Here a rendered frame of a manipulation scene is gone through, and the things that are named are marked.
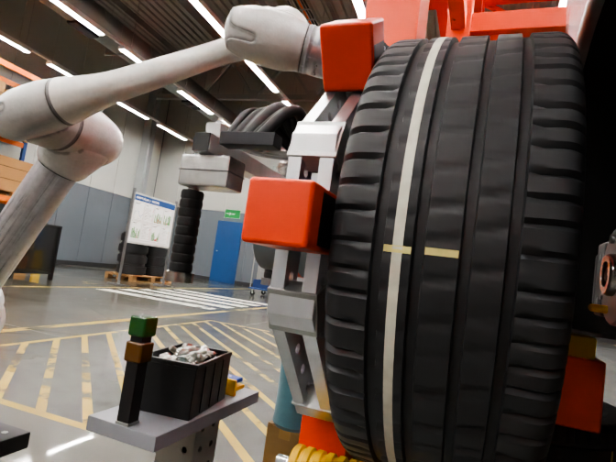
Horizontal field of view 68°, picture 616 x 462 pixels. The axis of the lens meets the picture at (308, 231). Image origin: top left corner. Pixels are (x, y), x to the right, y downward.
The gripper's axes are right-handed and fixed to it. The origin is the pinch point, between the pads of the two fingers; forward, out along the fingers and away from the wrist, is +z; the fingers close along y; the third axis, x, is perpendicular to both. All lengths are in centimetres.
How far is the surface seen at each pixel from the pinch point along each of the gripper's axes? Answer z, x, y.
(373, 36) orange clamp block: -15.6, -16.1, 23.5
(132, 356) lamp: -43, -61, -25
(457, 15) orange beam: 50, 200, -152
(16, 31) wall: -798, 619, -895
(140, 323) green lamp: -43, -55, -23
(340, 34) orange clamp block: -19.9, -16.2, 22.3
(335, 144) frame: -16.9, -33.2, 22.7
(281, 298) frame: -18, -51, 16
